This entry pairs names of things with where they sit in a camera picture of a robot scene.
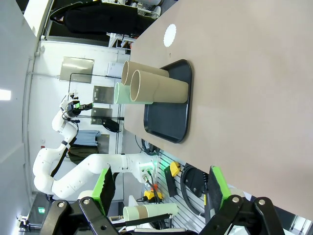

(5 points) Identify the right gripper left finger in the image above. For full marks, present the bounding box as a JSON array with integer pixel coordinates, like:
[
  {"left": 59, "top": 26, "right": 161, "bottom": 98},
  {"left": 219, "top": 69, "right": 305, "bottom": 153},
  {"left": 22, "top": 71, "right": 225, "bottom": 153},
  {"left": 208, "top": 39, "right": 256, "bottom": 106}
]
[{"left": 44, "top": 165, "right": 128, "bottom": 235}]

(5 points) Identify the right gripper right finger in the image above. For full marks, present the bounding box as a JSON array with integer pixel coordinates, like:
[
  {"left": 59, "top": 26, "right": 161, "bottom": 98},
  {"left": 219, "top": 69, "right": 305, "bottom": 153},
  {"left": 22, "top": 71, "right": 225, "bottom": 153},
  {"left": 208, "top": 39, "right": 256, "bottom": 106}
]
[{"left": 199, "top": 165, "right": 286, "bottom": 235}]

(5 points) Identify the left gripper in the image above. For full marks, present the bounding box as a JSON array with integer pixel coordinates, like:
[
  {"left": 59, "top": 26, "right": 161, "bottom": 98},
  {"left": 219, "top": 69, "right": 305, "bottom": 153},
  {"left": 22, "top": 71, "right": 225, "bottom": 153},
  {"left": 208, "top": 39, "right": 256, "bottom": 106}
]
[{"left": 65, "top": 102, "right": 95, "bottom": 118}]

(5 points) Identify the tan brown cup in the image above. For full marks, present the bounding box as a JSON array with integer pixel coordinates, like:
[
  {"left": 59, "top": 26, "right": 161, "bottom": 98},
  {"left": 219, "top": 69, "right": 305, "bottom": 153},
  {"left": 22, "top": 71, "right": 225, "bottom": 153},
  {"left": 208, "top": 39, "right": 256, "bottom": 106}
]
[
  {"left": 121, "top": 60, "right": 170, "bottom": 86},
  {"left": 135, "top": 204, "right": 148, "bottom": 219},
  {"left": 129, "top": 70, "right": 189, "bottom": 104}
]

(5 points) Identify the blue grey cloth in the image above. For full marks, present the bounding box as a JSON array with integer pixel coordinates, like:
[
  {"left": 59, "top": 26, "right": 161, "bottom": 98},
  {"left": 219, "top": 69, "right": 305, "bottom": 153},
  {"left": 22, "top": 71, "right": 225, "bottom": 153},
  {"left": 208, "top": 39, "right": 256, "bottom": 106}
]
[{"left": 74, "top": 130, "right": 101, "bottom": 147}]

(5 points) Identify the aluminium slat cart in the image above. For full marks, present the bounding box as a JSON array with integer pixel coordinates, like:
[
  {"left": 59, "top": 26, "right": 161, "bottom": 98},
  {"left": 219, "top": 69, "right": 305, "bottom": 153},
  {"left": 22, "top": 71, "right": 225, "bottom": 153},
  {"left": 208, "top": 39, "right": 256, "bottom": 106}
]
[{"left": 156, "top": 150, "right": 213, "bottom": 228}]

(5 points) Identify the yellow emergency stop button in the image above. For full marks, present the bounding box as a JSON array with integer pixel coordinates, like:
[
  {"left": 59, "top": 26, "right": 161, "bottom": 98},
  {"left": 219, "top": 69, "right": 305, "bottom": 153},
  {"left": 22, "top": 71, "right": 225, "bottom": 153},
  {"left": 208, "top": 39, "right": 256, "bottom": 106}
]
[{"left": 143, "top": 188, "right": 164, "bottom": 203}]

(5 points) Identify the black box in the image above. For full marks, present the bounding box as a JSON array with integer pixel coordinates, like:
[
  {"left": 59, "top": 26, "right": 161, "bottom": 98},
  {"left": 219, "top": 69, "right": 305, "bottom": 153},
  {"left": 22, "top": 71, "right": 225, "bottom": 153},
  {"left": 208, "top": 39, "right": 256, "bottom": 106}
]
[{"left": 163, "top": 168, "right": 179, "bottom": 197}]

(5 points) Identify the dark olive bag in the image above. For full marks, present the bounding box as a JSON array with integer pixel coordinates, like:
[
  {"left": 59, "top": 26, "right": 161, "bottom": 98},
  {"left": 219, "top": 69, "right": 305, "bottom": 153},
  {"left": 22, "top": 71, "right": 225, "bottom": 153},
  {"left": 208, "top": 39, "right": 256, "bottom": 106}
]
[{"left": 67, "top": 145, "right": 99, "bottom": 165}]

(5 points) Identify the yellow pendant device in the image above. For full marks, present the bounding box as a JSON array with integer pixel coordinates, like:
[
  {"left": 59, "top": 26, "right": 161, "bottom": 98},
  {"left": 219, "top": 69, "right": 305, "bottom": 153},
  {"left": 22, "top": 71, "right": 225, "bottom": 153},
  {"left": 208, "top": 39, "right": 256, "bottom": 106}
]
[{"left": 169, "top": 161, "right": 181, "bottom": 177}]

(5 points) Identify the white shelf unit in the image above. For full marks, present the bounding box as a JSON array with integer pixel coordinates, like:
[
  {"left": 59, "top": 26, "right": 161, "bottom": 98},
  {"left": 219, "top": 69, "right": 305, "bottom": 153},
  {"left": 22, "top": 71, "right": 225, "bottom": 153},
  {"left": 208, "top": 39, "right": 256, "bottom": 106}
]
[{"left": 108, "top": 32, "right": 138, "bottom": 51}]

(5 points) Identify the black plastic tray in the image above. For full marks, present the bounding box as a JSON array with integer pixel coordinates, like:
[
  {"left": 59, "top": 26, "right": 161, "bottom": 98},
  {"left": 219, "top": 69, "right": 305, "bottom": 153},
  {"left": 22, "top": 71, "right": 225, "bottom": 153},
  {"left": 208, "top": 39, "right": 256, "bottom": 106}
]
[{"left": 143, "top": 59, "right": 194, "bottom": 144}]

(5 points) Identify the person in black coat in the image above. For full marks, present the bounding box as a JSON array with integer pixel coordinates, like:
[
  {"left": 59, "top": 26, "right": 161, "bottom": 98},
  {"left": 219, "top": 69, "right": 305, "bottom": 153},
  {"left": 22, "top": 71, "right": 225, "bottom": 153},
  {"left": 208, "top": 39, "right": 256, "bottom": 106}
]
[{"left": 49, "top": 1, "right": 147, "bottom": 35}]

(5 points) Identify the white lace coaster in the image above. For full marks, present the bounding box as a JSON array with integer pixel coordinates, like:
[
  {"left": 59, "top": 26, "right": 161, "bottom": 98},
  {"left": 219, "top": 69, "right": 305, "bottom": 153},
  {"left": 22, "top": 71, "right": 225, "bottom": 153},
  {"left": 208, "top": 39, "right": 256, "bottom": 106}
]
[{"left": 163, "top": 23, "right": 177, "bottom": 47}]

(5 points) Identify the small steel wall panel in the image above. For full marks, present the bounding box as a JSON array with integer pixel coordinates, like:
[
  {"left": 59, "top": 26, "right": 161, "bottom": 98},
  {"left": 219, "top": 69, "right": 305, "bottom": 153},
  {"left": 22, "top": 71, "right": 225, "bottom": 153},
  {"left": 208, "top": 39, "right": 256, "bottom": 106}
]
[
  {"left": 90, "top": 107, "right": 113, "bottom": 125},
  {"left": 92, "top": 85, "right": 115, "bottom": 104}
]

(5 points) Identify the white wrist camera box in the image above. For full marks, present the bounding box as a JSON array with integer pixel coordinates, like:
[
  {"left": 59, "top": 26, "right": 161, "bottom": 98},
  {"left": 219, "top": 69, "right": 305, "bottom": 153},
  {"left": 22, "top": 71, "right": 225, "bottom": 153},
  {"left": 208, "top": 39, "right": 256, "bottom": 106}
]
[{"left": 60, "top": 92, "right": 79, "bottom": 111}]

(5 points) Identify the black coiled cable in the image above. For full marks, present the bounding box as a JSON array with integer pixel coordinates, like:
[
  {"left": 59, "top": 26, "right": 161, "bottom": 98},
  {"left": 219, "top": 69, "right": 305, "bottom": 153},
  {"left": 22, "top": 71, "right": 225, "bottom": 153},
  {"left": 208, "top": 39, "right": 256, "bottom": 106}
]
[{"left": 180, "top": 163, "right": 208, "bottom": 217}]

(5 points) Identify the large steel wall panel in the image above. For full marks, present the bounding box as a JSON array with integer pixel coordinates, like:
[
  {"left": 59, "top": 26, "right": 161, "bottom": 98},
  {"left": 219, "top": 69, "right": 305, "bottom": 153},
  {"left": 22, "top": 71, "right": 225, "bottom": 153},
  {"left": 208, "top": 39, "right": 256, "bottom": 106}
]
[{"left": 60, "top": 56, "right": 95, "bottom": 84}]

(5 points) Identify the black cable hose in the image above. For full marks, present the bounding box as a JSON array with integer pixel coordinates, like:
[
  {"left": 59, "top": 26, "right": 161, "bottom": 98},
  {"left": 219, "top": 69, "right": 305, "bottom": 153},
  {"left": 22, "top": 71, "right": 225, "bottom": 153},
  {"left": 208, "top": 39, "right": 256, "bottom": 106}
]
[{"left": 49, "top": 114, "right": 80, "bottom": 178}]

